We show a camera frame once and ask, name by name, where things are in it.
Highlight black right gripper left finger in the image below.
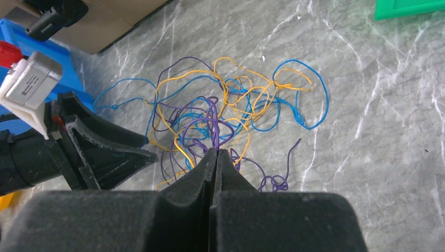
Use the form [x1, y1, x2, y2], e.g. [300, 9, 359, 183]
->
[1, 149, 217, 251]

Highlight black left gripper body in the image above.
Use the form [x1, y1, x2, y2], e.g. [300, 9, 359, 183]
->
[0, 101, 84, 196]

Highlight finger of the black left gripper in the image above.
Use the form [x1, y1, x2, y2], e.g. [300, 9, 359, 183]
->
[58, 92, 148, 148]
[65, 115, 158, 190]

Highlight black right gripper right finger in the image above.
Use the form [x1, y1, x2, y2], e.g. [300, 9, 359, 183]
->
[210, 151, 367, 251]

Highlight blue wires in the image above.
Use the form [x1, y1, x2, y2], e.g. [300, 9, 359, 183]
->
[93, 59, 330, 171]

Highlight yellow wires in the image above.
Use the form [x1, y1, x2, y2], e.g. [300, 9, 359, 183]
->
[149, 57, 314, 190]

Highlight blue plastic bin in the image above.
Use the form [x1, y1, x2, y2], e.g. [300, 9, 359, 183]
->
[1, 18, 94, 134]

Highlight yellow plastic bin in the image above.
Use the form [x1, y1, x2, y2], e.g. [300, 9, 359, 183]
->
[1, 191, 23, 211]

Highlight tan open toolbox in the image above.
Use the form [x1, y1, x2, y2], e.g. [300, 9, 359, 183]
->
[1, 1, 166, 55]

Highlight green plastic bin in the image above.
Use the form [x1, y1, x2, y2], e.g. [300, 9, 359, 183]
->
[374, 0, 444, 20]

